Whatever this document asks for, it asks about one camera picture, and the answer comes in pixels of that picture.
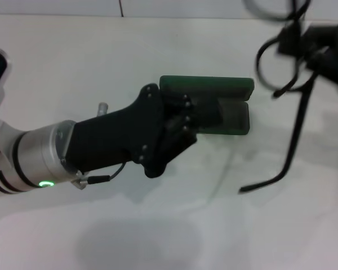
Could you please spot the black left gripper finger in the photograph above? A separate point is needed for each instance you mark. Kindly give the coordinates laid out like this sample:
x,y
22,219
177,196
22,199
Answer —
x,y
208,112

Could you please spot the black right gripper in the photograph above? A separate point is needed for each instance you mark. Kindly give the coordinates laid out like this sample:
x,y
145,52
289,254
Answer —
x,y
335,53

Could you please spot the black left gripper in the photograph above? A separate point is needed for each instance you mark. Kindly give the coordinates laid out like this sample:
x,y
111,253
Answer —
x,y
115,137

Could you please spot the green glasses case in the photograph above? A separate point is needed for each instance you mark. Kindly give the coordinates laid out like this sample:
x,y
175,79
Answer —
x,y
228,84

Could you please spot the black thin-frame glasses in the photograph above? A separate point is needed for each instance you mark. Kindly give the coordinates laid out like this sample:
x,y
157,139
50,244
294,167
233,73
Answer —
x,y
298,121

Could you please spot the silver cylindrical wrist connector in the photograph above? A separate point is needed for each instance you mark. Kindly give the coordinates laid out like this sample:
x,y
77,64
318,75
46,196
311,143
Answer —
x,y
102,109

